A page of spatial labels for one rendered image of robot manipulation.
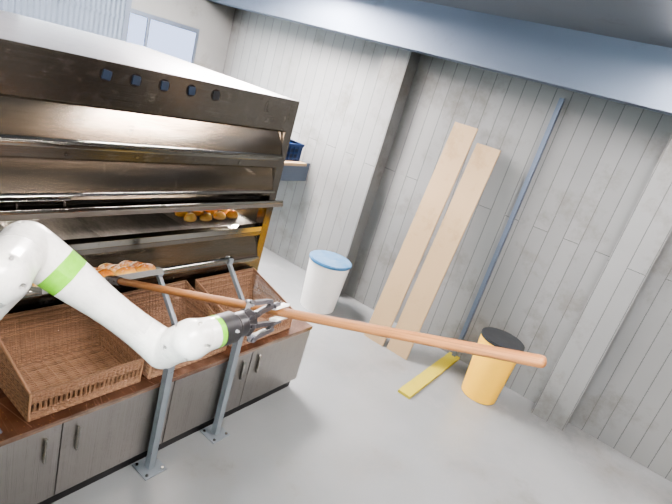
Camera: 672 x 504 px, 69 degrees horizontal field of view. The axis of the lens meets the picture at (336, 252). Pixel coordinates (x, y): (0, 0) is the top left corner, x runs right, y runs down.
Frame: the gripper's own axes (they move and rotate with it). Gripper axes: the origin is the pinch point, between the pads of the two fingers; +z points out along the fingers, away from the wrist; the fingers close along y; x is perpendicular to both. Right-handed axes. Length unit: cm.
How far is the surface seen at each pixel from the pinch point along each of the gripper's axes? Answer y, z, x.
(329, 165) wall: -66, 360, -242
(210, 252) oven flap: 3, 104, -156
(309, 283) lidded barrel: 59, 281, -211
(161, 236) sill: -11, 63, -150
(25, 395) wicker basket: 50, -27, -125
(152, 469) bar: 120, 38, -134
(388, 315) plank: 87, 305, -130
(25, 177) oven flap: -44, -14, -139
